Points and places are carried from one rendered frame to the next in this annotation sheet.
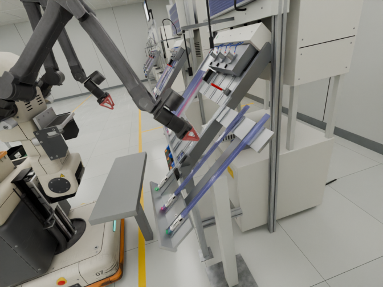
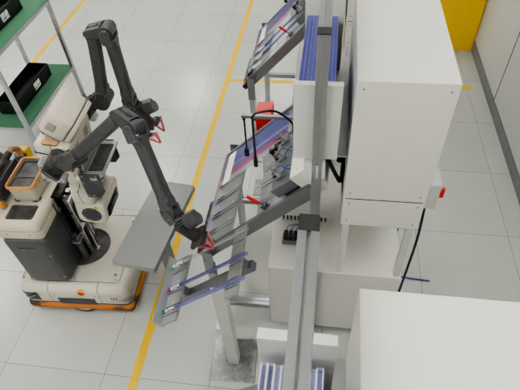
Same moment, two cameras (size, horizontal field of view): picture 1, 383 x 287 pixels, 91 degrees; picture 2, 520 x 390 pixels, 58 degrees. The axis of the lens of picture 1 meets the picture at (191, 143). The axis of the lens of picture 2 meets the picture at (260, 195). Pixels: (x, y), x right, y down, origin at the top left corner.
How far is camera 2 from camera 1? 151 cm
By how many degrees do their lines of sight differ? 25
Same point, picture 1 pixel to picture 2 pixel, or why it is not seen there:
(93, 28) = (139, 148)
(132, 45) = not seen: outside the picture
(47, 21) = (105, 128)
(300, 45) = (347, 196)
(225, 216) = (223, 313)
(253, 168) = (288, 274)
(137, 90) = (163, 206)
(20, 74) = (79, 156)
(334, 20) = (392, 186)
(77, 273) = (95, 292)
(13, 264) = (46, 266)
